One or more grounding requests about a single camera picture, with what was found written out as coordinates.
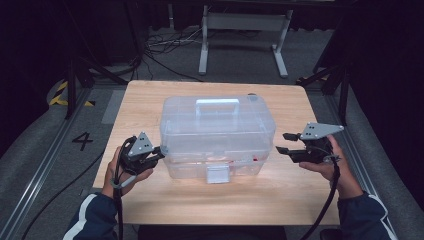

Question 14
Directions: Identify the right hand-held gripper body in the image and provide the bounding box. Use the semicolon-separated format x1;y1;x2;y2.
289;121;345;165

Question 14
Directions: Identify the person's right hand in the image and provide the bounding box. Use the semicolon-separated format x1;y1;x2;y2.
298;134;365;200

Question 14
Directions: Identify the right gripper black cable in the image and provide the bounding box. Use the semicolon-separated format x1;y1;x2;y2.
299;155;342;240

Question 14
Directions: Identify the clear plastic storage box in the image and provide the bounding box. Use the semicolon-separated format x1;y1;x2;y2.
159;94;277;185

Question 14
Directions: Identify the black metal stand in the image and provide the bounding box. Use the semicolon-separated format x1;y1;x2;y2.
64;54;130;120
295;61;352;127

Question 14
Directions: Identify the bundle of floor cables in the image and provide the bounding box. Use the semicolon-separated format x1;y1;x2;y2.
143;26;205;83

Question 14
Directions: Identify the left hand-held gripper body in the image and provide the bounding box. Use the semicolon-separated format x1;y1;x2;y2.
117;131;160;177

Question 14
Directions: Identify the thin black floor cable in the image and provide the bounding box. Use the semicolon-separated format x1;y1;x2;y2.
20;149;105;240

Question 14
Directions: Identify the white metal table frame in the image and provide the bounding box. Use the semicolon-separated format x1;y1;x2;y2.
197;4;295;80

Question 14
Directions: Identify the aluminium floor rail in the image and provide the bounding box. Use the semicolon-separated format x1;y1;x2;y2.
0;87;94;240
323;93;424;240

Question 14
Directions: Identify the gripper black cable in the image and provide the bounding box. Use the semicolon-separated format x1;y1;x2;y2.
299;155;342;240
112;135;135;240

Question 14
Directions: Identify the red and white ointment tube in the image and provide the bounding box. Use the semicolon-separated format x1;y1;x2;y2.
231;155;265;165

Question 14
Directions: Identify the person's left hand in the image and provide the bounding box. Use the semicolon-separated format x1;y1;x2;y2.
101;145;155;198

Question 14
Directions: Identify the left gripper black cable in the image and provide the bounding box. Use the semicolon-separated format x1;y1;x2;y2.
112;135;135;240

